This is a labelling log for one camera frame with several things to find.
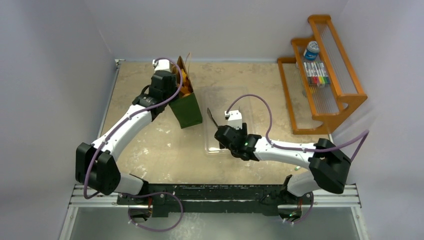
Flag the green paper bag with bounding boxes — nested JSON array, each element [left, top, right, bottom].
[[169, 56, 203, 129]]

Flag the metal tongs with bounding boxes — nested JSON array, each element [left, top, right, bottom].
[[206, 107, 219, 129]]

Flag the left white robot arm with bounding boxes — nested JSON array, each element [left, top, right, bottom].
[[75, 70, 183, 205]]

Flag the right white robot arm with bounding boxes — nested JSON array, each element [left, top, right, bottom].
[[214, 125, 352, 204]]

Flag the clear plastic tray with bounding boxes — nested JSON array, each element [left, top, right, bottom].
[[200, 85, 256, 156]]

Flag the orange wooden shelf rack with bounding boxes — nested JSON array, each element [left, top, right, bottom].
[[277, 14, 368, 135]]

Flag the coloured marker set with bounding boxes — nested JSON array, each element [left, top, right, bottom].
[[303, 61, 331, 88]]

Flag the blue white jar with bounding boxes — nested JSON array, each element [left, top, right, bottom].
[[303, 41, 320, 61]]

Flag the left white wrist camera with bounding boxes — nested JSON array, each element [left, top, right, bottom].
[[152, 59, 172, 73]]

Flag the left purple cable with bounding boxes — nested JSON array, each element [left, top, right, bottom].
[[82, 57, 184, 200]]

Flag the purple cable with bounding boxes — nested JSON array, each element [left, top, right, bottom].
[[82, 57, 184, 200], [225, 94, 371, 163]]

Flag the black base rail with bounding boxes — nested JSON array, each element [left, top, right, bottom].
[[117, 183, 313, 219]]

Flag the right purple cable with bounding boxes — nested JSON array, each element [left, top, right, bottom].
[[225, 94, 371, 163]]

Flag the aluminium frame rail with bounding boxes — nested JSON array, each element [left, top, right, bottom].
[[68, 184, 362, 208]]

